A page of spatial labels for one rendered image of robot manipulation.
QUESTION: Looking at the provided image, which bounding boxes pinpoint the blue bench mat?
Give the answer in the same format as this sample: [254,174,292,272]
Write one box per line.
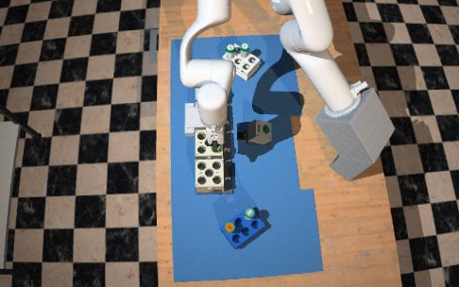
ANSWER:
[170,35,323,282]

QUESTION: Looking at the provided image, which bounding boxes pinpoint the white tube rack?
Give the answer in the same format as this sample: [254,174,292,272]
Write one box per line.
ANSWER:
[231,43,259,81]

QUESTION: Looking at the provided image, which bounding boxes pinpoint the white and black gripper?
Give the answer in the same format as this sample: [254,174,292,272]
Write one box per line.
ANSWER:
[206,125,225,152]

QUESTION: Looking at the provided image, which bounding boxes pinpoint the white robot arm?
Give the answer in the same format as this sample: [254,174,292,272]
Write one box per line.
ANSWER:
[179,0,367,137]

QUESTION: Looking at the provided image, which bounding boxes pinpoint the blue tube rack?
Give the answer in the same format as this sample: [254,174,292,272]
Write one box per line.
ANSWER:
[220,211,264,249]

